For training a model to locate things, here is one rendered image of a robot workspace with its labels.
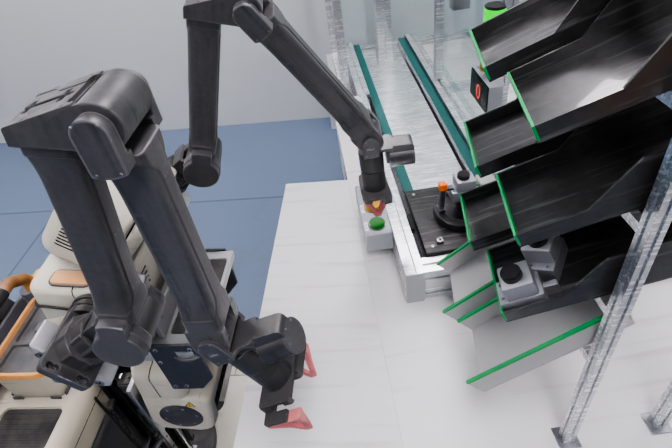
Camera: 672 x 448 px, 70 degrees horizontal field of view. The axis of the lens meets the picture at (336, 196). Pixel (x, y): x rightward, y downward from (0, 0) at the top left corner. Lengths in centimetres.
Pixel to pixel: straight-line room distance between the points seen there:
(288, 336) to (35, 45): 353
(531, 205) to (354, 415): 58
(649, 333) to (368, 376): 61
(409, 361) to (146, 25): 299
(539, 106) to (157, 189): 44
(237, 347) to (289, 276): 55
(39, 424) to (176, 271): 79
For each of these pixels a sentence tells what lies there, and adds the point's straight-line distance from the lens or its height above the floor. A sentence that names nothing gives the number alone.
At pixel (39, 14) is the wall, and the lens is 395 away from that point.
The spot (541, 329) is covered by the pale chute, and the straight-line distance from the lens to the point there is 91.
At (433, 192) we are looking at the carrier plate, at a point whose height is 97.
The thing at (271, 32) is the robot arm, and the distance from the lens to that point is 89.
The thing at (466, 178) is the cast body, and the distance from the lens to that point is 118.
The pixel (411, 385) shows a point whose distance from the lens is 109.
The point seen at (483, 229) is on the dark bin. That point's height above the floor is 120.
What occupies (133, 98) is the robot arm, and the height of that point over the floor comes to 161.
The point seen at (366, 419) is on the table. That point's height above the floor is 86.
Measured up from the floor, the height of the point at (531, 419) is 86.
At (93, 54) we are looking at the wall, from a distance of 389.
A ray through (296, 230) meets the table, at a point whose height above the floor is 86.
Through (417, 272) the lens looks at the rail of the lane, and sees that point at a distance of 114.
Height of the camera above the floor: 182
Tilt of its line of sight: 39 degrees down
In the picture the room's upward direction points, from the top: 9 degrees counter-clockwise
